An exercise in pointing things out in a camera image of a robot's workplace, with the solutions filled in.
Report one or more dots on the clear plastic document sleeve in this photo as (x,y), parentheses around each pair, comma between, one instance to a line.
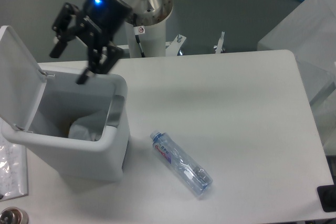
(14,173)

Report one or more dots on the white open trash can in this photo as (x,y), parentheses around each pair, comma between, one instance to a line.
(27,88)

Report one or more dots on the black device at edge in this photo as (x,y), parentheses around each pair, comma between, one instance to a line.
(326,195)

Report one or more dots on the clear plastic water bottle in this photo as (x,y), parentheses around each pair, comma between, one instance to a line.
(184,166)

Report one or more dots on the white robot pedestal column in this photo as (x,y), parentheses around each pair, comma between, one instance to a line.
(150,33)

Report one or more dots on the white pedestal base frame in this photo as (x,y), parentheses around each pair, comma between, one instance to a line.
(173,47)

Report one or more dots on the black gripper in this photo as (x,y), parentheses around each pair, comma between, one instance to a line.
(95,24)

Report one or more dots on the white plastic wrapper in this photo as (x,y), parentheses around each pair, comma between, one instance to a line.
(87,127)

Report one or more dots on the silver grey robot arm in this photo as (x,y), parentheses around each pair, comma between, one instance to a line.
(146,12)

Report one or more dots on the round metal connector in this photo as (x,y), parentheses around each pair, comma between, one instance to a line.
(14,215)

